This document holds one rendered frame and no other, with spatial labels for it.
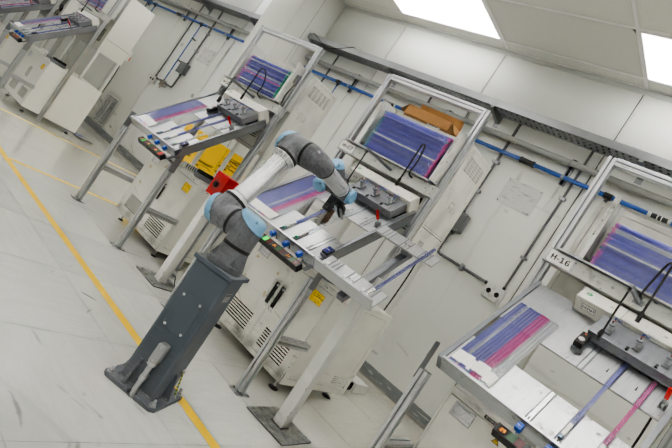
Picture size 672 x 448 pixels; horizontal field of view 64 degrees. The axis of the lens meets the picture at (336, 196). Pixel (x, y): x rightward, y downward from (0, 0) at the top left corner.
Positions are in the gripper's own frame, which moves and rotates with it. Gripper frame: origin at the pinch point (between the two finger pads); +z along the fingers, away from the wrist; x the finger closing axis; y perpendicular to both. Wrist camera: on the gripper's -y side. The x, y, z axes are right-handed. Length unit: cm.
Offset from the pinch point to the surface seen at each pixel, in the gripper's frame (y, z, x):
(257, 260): -34, 34, 39
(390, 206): 24.5, -0.5, -13.7
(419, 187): 45.2, -2.7, -15.9
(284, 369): -62, 54, -19
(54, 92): -32, 57, 446
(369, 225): 8.4, 2.6, -13.9
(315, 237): -20.7, -2.8, -5.2
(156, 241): -64, 55, 128
